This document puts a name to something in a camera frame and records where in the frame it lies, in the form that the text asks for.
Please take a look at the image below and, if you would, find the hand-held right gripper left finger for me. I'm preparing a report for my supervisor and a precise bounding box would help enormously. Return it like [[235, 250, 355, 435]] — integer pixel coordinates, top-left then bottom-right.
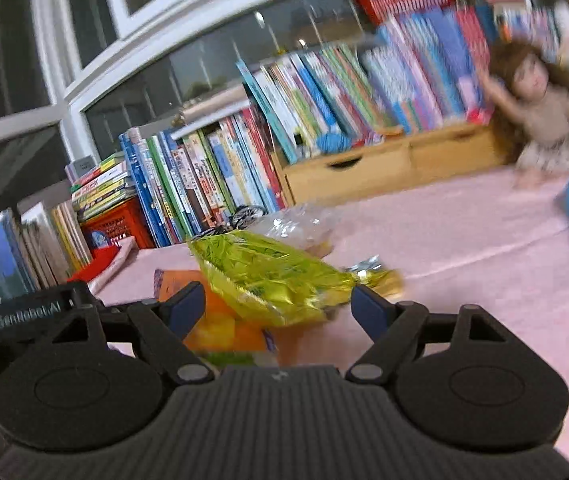
[[39, 281, 215, 386]]

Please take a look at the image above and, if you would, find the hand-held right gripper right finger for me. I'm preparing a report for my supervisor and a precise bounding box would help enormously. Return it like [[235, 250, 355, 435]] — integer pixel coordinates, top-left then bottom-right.
[[344, 285, 511, 386]]

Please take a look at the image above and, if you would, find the orange snack packet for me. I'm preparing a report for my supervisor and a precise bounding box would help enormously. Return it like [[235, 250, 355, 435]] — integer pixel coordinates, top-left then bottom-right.
[[154, 269, 281, 357]]

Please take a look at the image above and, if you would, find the yellow-green foil snack bag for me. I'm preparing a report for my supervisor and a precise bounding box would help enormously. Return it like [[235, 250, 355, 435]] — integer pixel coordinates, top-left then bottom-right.
[[187, 230, 365, 329]]

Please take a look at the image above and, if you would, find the row of pale-spined books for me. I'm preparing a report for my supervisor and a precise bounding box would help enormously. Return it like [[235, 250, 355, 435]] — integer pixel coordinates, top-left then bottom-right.
[[0, 200, 93, 302]]

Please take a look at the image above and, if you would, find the row of tall standing books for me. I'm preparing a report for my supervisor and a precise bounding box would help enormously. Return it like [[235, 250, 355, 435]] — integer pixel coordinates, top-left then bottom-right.
[[119, 105, 290, 249]]

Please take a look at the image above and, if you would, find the stack of flat books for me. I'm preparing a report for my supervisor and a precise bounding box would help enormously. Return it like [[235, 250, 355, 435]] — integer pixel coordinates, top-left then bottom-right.
[[64, 152, 138, 222]]

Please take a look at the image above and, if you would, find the row of books on drawers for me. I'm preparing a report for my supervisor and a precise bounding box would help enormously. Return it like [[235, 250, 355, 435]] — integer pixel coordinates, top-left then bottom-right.
[[237, 5, 496, 164]]

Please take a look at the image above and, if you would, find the row of small thin books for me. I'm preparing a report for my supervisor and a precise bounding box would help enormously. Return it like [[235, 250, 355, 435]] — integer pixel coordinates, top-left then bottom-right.
[[494, 4, 561, 47]]

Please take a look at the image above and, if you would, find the gold foil wrapper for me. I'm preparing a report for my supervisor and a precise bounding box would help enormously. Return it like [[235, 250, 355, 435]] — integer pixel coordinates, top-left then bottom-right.
[[344, 255, 406, 297]]

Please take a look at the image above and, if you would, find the red cloth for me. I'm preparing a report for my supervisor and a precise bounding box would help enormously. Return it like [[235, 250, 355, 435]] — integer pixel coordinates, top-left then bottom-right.
[[67, 247, 121, 282]]

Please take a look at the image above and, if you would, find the clear plastic bag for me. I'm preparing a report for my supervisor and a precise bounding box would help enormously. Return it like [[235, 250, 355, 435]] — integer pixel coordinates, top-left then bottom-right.
[[258, 204, 341, 257]]

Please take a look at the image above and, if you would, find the red plastic crate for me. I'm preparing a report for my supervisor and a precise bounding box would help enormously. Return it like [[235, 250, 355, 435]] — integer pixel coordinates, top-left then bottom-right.
[[82, 195, 156, 257]]

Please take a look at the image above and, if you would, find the toy bicycle model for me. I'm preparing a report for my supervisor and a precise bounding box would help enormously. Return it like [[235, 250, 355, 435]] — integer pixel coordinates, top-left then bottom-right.
[[198, 205, 268, 237]]

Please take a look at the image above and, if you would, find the wooden drawer shelf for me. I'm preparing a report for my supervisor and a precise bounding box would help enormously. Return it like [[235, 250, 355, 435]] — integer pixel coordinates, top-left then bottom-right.
[[269, 120, 508, 207]]

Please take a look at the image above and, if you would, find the blue yarn ball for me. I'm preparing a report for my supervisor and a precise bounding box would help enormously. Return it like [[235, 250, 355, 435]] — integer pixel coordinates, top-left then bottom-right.
[[317, 131, 353, 154]]

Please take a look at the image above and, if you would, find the beige long box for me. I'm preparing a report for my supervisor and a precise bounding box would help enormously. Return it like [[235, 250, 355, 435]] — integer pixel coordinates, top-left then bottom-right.
[[172, 85, 251, 133]]

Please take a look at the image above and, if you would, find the long-haired doll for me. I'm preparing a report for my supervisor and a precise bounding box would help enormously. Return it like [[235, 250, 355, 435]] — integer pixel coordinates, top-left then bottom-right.
[[484, 42, 569, 187]]

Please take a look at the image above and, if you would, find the white window frame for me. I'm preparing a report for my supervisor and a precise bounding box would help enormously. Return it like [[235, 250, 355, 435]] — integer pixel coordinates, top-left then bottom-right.
[[0, 0, 415, 213]]

